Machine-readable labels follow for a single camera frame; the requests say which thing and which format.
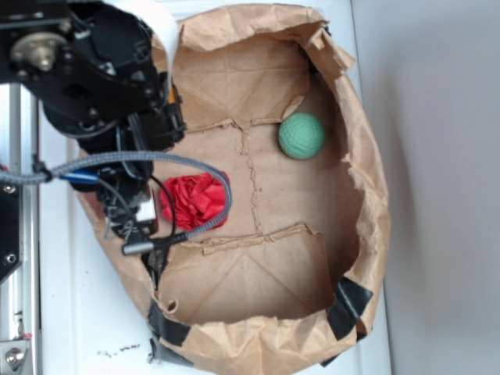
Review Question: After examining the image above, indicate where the brown paper bag tray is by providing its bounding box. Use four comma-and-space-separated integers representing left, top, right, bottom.
79, 4, 391, 374

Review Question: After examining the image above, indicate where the black octagonal mount plate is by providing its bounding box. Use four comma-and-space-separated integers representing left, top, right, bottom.
0, 182, 21, 284

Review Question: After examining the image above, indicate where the aluminium extrusion rail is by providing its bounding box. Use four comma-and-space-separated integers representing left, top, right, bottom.
1, 84, 41, 374

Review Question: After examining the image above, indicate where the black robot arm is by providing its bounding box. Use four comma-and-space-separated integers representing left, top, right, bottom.
1, 1, 186, 154

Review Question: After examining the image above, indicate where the grey braided cable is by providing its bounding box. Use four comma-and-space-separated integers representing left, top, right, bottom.
0, 152, 235, 255

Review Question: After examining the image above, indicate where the thin black cable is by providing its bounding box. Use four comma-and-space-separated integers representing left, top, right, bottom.
95, 171, 175, 239

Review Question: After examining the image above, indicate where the green dimpled ball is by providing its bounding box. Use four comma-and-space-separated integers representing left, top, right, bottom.
278, 112, 326, 160

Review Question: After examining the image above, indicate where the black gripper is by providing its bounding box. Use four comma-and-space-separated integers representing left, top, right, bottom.
70, 3, 188, 239

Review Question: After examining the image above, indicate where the white ribbon cable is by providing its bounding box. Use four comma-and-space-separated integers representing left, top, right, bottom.
132, 0, 180, 95

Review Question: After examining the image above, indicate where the red paper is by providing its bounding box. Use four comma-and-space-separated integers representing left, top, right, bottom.
160, 173, 226, 230

